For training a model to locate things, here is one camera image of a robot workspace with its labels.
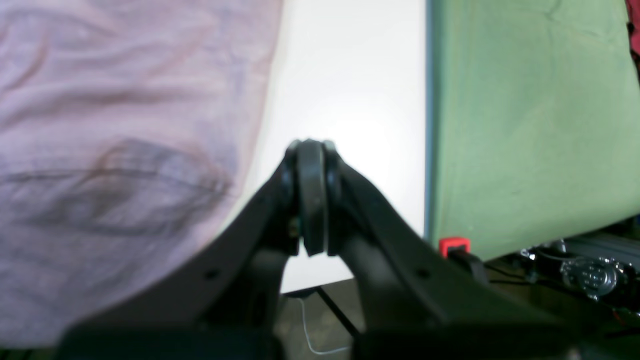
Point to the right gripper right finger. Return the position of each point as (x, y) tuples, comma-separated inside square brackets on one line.
[(417, 304)]

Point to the grey side table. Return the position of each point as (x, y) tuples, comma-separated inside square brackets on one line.
[(534, 126)]

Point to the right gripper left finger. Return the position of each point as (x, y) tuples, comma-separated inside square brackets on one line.
[(221, 304)]

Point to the mauve t-shirt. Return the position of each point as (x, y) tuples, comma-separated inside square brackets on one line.
[(127, 131)]

